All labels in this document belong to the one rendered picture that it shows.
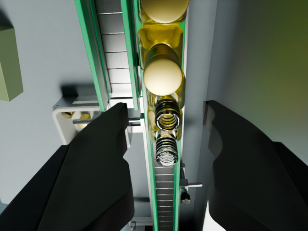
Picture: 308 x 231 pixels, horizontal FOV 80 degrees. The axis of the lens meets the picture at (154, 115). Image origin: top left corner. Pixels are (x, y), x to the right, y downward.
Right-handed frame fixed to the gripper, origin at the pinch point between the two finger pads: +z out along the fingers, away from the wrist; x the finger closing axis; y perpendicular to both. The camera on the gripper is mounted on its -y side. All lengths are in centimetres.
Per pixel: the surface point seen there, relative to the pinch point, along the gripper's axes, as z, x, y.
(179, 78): 4.5, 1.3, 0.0
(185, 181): 25.6, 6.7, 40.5
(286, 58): 8.2, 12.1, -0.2
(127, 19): 24.2, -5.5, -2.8
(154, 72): 4.5, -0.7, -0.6
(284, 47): 8.9, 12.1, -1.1
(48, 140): 45, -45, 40
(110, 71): 32.6, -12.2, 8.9
